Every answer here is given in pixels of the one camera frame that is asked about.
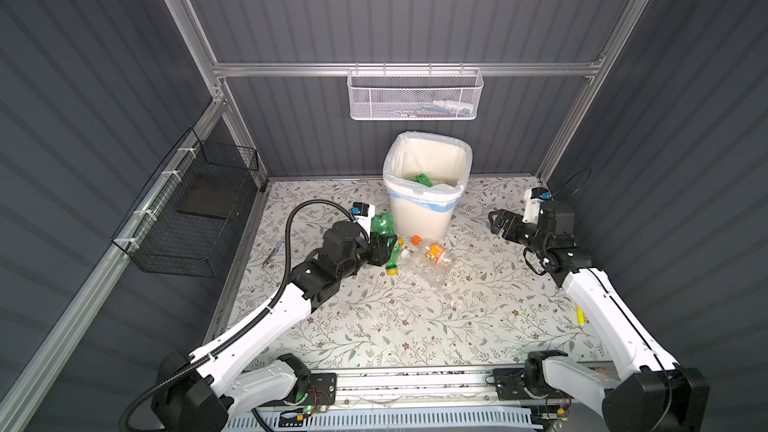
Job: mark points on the white vent grille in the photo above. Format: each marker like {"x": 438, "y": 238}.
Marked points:
{"x": 406, "y": 419}

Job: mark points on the orange label clear bottle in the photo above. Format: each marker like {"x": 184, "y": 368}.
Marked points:
{"x": 433, "y": 252}

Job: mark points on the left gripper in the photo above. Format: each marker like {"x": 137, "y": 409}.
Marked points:
{"x": 379, "y": 250}

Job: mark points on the white plastic waste bin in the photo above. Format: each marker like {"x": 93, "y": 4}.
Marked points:
{"x": 412, "y": 220}

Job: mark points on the white wire mesh basket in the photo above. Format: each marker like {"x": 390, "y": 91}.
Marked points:
{"x": 374, "y": 92}

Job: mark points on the clear bin liner bag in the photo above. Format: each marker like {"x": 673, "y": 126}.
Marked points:
{"x": 447, "y": 161}

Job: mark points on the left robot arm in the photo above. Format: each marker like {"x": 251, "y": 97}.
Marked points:
{"x": 204, "y": 389}

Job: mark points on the clear bottle white cap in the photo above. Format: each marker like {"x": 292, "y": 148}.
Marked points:
{"x": 434, "y": 276}

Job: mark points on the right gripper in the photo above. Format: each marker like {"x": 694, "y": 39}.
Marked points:
{"x": 514, "y": 221}

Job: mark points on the green bottle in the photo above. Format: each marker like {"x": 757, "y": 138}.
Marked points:
{"x": 384, "y": 243}
{"x": 423, "y": 179}

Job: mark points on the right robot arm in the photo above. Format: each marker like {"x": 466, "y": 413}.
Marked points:
{"x": 652, "y": 391}

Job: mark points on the items in white basket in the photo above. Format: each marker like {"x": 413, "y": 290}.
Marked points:
{"x": 436, "y": 109}

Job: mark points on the aluminium front rail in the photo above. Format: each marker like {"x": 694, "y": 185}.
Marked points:
{"x": 414, "y": 387}

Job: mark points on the black wire mesh basket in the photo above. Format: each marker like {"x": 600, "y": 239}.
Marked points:
{"x": 194, "y": 219}

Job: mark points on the yellow marker pen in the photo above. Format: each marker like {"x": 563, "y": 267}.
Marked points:
{"x": 580, "y": 316}

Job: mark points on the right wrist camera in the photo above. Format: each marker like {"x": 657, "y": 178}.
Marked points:
{"x": 533, "y": 198}

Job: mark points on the floral table mat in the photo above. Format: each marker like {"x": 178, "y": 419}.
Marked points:
{"x": 491, "y": 310}

